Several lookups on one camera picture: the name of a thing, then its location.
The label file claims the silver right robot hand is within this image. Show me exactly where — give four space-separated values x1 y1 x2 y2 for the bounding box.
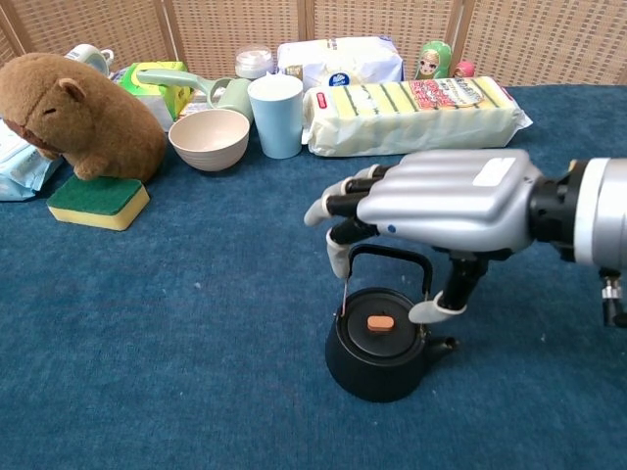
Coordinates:
303 149 540 325

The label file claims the black lid with orange knob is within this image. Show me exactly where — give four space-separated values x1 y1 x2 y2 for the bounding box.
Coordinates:
342 288 423 358

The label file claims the black cast iron teapot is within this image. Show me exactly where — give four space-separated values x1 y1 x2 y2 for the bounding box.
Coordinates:
324 244 459 404

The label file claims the yellow sponge multipack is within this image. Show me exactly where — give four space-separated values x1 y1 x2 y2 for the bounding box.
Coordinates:
301 75 534 159

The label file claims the green matryoshka doll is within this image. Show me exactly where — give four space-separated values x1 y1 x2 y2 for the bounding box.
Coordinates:
413 40 453 81

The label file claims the white plastic bag pack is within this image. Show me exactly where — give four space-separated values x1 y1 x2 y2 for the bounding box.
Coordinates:
276 36 406 92

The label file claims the light blue cup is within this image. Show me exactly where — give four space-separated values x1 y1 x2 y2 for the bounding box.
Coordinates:
247 73 305 160

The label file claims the white lidded jar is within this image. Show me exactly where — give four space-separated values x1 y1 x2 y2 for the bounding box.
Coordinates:
233 45 274 81

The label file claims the beige bowl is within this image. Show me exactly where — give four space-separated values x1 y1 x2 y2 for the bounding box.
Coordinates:
168 108 251 172

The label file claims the wicker folding screen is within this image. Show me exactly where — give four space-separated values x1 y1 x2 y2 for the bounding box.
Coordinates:
0 0 627 89

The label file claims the blue tablecloth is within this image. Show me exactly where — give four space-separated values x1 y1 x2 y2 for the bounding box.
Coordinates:
0 83 627 470

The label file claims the green tissue box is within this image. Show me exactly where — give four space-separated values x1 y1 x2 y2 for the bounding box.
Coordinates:
117 61 193 121

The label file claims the green and yellow sponge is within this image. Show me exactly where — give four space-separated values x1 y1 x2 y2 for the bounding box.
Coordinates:
46 174 151 232

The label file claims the brown capybara plush toy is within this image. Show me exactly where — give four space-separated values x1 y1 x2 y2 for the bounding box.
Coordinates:
0 52 168 183

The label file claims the white hand mixer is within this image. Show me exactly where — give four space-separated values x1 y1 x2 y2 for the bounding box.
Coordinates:
64 43 115 78

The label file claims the light blue wet wipes pack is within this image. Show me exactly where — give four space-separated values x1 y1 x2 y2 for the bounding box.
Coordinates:
0 119 65 203

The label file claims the pale green handled scoop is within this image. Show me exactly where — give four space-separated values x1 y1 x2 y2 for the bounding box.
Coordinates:
135 68 254 123

